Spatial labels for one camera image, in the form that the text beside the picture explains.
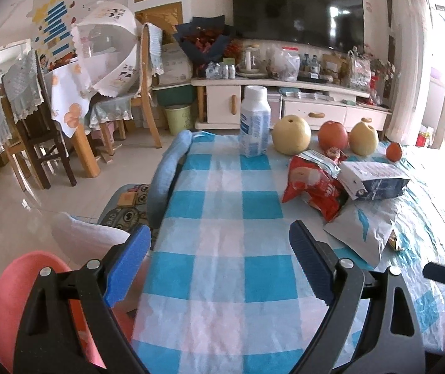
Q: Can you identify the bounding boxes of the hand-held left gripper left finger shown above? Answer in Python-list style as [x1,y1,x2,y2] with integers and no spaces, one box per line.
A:
[13,224,152,374]

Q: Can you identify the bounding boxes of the cluster of small bottles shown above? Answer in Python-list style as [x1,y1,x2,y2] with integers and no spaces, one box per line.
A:
[206,63,239,80]

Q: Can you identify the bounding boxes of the green waste bin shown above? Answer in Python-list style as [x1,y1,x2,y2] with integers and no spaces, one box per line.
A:
[164,104,193,136]

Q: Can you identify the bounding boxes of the red gift bag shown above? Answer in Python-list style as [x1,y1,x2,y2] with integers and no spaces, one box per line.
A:
[416,125,434,149]

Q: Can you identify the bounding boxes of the red foil candy wrapper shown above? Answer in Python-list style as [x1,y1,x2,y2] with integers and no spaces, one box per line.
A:
[325,147,348,163]

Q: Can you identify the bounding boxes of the pink plastic bin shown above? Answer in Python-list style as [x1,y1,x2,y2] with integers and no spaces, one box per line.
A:
[0,251,147,374]

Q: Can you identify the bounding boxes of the white mesh food cover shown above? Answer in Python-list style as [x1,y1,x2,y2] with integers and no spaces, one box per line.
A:
[70,2,140,98]

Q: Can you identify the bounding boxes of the white soft bag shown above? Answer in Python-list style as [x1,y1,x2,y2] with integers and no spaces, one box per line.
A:
[159,42,194,86]

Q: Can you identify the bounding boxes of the red apple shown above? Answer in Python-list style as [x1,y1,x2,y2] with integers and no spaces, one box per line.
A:
[318,121,350,152]

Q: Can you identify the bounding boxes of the white electric kettle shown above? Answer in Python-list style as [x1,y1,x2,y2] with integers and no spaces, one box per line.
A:
[241,45,268,78]

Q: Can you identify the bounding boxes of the yellow pear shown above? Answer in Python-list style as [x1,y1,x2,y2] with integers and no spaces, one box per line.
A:
[349,118,379,157]
[272,115,312,156]

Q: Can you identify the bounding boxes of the colourful wall poster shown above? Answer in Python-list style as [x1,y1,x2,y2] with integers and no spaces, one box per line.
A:
[27,0,90,65]

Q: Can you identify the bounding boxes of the green basin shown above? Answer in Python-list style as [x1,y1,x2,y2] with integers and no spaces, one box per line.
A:
[155,85,196,107]

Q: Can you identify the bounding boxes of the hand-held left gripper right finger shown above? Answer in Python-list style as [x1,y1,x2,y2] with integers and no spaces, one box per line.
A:
[288,220,429,374]

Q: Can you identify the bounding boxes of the pink storage box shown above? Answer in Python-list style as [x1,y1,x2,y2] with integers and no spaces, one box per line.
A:
[269,88,283,121]

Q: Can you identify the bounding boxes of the black television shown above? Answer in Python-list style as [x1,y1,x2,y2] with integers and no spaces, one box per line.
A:
[230,0,365,52]

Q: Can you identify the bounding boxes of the blue checkered tablecloth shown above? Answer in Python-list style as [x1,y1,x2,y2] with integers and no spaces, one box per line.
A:
[131,130,445,374]

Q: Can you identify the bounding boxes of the red snack packet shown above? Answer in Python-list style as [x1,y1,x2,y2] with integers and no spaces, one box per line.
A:
[282,150,350,223]

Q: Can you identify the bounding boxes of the white television cabinet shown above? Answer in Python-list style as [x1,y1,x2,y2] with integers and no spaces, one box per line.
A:
[190,76,393,135]

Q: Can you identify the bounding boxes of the white blue milk carton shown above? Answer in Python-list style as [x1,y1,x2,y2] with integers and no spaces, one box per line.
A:
[337,161,411,202]

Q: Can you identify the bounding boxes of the dark wooden chair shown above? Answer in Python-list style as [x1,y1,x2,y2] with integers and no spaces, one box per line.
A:
[0,49,78,191]

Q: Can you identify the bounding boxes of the filled clear bag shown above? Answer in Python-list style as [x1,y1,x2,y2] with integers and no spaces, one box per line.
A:
[348,49,374,91]

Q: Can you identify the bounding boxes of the yellow snack packet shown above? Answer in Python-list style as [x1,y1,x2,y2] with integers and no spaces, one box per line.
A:
[387,229,404,252]

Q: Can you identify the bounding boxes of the wooden dining table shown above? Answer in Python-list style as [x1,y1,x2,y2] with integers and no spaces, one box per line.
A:
[49,60,102,178]

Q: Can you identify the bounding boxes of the clear plastic bag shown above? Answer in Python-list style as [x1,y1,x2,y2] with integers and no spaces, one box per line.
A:
[266,45,302,83]

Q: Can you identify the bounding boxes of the white plastic mailer bag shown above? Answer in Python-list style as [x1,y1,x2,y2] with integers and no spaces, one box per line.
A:
[323,198,403,269]

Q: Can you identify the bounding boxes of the orange mandarin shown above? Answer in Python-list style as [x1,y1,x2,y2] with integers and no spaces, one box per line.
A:
[385,142,403,162]

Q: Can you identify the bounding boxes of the light wooden chair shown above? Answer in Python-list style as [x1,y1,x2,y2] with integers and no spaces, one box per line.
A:
[131,22,164,149]

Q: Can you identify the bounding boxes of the dark blue flower bouquet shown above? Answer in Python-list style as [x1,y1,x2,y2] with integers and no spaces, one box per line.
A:
[173,15,235,71]

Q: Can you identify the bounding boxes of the white plastic bottle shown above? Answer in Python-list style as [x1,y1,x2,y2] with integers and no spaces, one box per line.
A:
[239,85,272,158]

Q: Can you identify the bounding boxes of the blue rolled cloth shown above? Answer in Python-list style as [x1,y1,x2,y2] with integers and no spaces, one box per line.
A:
[146,130,194,230]

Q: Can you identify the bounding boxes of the orange print tablecloth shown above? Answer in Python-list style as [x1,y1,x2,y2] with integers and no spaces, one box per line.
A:
[50,60,94,139]

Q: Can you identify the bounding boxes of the white cushion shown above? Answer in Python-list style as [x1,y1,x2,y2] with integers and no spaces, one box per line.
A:
[50,212,131,258]

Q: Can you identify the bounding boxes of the cartoon floor mat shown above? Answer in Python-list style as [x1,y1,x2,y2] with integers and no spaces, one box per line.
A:
[98,183,153,231]

